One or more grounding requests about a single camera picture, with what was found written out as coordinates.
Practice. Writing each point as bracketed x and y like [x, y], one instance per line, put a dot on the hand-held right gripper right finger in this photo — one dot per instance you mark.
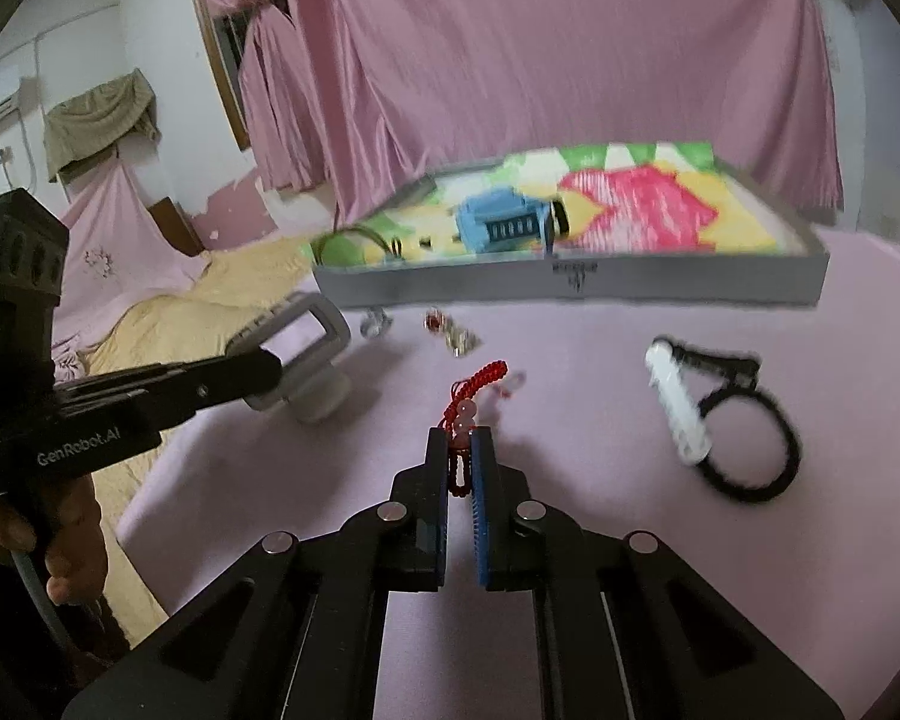
[478, 514]

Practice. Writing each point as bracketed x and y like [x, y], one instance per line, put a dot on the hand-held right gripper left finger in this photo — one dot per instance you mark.
[441, 514]

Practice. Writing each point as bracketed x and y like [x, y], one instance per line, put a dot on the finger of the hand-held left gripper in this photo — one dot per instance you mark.
[217, 382]

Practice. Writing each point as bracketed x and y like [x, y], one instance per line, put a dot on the grey jewelry tray box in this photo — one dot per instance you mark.
[570, 281]

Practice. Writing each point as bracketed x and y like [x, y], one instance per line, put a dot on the person's left hand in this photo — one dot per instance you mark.
[75, 532]

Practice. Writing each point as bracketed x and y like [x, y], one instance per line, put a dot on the yellow blanket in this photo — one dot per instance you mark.
[172, 322]

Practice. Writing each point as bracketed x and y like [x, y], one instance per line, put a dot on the pink embroidered sheet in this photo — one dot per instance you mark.
[120, 240]

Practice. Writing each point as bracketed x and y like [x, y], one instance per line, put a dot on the pink clear charm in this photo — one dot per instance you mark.
[511, 384]

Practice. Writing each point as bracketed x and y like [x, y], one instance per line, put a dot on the pink table cloth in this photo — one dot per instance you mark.
[592, 420]

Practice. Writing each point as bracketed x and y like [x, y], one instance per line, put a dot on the wooden headboard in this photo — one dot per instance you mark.
[176, 225]

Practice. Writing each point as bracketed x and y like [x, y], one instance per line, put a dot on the red silver earring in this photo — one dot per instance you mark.
[435, 321]

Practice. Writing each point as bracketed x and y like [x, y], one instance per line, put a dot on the olive green cloth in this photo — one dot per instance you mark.
[97, 120]

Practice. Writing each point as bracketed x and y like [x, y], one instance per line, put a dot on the blue digital watch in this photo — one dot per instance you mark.
[499, 221]

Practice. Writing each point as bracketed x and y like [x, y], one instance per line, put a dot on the tied pink curtain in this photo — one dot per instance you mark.
[277, 90]

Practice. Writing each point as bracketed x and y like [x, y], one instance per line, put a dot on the large pink curtain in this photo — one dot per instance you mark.
[532, 52]

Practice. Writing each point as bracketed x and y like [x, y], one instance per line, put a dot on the wooden window frame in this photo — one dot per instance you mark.
[229, 75]

